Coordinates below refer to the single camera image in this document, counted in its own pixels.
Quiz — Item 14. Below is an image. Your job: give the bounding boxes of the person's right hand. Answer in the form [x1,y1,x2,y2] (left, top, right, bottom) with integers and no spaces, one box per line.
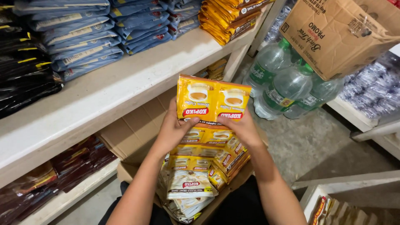
[217,108,267,151]

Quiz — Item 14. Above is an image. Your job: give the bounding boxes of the person's left hand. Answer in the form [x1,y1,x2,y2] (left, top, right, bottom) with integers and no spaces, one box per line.
[152,97,201,157]

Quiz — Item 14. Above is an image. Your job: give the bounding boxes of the yellow coffee sachet strip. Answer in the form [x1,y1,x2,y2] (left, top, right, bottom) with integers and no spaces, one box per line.
[176,74,252,124]

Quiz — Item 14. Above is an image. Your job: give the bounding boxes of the pile of yellow coffee sachets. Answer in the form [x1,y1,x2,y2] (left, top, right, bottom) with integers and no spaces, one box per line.
[162,121,251,192]

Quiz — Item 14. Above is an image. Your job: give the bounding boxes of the open brown cardboard carton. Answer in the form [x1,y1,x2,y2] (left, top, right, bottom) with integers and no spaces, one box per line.
[97,87,270,225]

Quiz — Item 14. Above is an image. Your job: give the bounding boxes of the clear water bottle green label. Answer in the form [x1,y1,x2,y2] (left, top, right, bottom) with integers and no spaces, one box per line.
[242,37,293,98]
[253,59,314,121]
[283,74,345,120]

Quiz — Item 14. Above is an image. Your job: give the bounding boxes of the pile of white coffee sachets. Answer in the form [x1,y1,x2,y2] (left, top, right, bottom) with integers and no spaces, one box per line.
[156,162,220,224]

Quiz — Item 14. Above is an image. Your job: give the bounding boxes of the person's black shorts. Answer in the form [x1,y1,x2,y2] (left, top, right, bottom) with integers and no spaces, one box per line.
[98,174,270,225]

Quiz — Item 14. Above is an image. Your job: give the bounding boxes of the white wooden shelf unit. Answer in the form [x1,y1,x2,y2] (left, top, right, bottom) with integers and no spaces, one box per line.
[0,0,286,225]

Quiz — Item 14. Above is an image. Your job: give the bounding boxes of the stack of clear wrapped packs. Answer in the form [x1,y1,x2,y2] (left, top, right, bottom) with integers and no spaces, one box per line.
[263,4,294,44]

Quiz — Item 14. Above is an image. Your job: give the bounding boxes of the stack of orange-brown packets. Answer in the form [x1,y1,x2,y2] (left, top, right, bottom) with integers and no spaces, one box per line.
[198,0,275,46]

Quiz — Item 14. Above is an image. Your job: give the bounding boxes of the white side shelf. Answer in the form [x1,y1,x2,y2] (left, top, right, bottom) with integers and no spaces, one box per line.
[326,44,400,161]

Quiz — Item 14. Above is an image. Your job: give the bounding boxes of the white low rack with packets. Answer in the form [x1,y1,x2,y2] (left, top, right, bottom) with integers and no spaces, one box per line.
[291,170,400,225]

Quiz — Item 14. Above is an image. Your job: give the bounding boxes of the stack of blue packets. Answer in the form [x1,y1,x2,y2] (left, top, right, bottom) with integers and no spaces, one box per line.
[12,0,202,83]

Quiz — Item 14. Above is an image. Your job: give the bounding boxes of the stack of dark brown packets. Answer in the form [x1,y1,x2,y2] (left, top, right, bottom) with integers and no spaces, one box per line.
[0,134,118,225]

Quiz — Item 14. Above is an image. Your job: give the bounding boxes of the printed brown cardboard box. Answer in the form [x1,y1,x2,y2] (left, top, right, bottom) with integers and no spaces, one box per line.
[279,0,400,81]

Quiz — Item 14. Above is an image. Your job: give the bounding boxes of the heap of silver wrapped packets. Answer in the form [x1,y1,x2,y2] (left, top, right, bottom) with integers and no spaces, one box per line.
[339,51,400,119]

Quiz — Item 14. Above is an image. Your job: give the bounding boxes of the stack of black packets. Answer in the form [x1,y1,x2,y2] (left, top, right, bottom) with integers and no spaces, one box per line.
[0,0,63,120]

